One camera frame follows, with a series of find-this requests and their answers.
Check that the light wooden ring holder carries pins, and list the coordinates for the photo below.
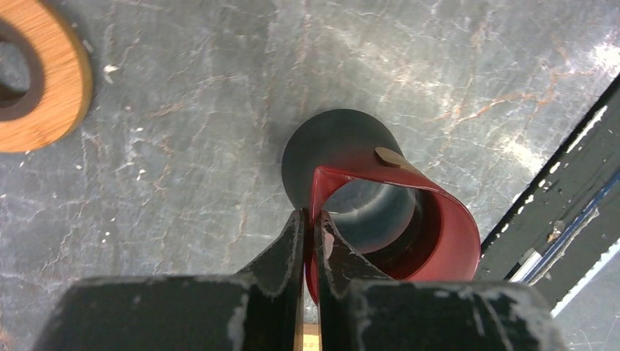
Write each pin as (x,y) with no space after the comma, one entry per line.
(60,76)

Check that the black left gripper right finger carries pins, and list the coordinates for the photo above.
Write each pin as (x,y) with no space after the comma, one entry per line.
(361,308)

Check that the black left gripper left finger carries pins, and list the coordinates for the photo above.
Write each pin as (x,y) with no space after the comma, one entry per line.
(257,308)

